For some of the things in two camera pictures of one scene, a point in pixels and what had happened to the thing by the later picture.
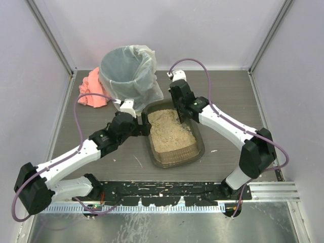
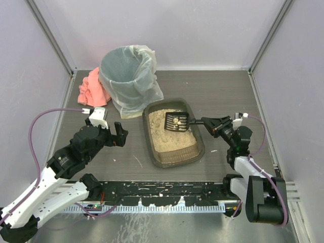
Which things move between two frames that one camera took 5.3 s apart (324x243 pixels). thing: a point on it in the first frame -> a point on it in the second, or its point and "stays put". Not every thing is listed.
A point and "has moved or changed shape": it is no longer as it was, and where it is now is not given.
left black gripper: x=139 y=125 -> x=109 y=136
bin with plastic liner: x=128 y=72 stays put
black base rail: x=166 y=193 stays put
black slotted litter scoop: x=181 y=114 has moved or changed shape
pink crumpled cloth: x=92 y=83 stays put
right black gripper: x=179 y=102 -> x=222 y=125
